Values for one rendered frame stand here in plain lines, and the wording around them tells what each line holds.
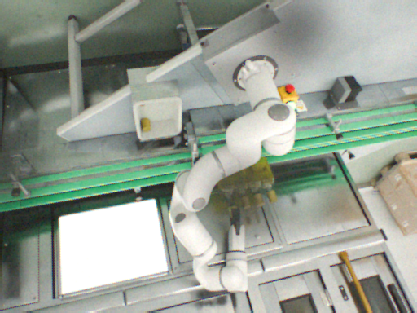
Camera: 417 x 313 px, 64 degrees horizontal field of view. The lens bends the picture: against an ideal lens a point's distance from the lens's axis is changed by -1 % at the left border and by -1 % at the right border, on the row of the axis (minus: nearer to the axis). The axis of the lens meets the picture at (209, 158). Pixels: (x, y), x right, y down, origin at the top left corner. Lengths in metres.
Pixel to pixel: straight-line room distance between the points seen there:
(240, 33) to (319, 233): 0.93
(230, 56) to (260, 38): 0.11
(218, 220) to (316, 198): 0.49
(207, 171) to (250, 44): 0.42
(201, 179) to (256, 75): 0.39
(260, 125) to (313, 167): 0.88
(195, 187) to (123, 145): 0.58
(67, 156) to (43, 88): 0.65
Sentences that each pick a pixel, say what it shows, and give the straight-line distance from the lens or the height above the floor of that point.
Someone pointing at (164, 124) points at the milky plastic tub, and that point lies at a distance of 1.39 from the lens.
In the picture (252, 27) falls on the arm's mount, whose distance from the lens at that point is 1.10.
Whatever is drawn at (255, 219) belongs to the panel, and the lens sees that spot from 1.50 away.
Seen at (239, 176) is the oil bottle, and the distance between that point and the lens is 1.40.
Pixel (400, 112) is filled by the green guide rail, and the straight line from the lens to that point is 1.74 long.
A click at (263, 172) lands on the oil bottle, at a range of 1.42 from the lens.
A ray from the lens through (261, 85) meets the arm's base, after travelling 1.08.
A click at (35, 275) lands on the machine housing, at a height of 1.21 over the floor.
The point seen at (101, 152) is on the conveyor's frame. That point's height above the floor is 0.83.
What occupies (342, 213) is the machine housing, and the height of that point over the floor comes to 1.22.
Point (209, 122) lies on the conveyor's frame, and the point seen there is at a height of 0.83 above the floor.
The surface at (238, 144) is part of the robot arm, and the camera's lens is 0.88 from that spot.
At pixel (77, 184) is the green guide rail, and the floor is 0.95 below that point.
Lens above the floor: 1.62
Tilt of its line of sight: 29 degrees down
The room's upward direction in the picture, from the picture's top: 164 degrees clockwise
